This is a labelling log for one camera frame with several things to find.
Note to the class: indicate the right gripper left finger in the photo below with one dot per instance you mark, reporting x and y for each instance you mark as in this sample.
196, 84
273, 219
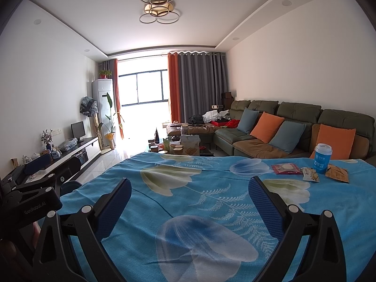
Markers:
55, 259

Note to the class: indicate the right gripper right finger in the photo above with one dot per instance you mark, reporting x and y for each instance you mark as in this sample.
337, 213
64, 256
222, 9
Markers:
323, 258

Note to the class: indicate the left hand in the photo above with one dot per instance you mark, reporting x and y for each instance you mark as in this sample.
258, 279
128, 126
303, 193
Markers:
20, 245

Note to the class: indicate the black white tv cabinet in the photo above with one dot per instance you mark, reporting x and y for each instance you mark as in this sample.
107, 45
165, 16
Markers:
86, 151

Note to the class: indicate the flower vase on cabinet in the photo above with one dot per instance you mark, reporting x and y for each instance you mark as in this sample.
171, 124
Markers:
46, 138

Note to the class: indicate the small black monitor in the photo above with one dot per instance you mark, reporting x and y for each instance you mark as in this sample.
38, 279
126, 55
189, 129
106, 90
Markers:
78, 130

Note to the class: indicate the white small snack packet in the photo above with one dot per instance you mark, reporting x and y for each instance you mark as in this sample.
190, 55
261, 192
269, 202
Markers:
310, 174

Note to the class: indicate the brown paper snack bag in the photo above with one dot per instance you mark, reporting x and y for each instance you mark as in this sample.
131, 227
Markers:
337, 173

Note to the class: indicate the red snack packet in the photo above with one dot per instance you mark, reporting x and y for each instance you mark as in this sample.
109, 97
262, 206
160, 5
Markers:
286, 168

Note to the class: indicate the tall green floor plant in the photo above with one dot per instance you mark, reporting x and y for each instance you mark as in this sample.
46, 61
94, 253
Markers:
108, 123

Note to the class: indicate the covered standing fan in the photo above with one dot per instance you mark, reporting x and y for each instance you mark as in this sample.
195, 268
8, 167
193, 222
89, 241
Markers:
89, 108

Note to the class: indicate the blue paper coffee cup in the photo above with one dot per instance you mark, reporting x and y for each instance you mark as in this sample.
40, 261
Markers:
321, 156

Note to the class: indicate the orange cushion near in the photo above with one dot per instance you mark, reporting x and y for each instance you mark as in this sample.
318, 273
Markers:
340, 140

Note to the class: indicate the orange cushion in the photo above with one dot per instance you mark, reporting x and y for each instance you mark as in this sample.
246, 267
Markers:
340, 140
267, 127

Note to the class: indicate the white standing air conditioner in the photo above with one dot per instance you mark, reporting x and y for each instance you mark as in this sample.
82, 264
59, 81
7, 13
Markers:
100, 87

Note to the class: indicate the blue cushion near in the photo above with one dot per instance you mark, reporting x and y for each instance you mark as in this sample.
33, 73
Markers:
288, 136

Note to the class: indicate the blue cushion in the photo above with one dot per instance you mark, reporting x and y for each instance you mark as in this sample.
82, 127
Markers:
247, 120
288, 136

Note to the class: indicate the potted plant on conditioner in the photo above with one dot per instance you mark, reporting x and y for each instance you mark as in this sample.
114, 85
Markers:
104, 74

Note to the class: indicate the blue floral tablecloth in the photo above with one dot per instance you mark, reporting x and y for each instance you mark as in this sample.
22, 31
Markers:
192, 219

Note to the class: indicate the orange cushion far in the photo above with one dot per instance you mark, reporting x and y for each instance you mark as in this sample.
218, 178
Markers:
267, 127

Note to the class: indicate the green sectional sofa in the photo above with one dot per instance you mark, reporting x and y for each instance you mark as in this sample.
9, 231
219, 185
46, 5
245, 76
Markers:
235, 142

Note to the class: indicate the blue cushion far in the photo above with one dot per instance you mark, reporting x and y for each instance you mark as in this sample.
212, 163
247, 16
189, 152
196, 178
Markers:
247, 120

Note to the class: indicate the cluttered coffee table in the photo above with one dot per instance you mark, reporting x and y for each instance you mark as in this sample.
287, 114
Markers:
185, 140

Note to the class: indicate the grey orange right curtain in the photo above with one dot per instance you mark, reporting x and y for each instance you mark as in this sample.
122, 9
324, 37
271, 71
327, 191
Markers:
196, 81

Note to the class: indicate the ring ceiling lamp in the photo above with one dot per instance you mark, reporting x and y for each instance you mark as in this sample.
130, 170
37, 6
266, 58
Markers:
160, 11

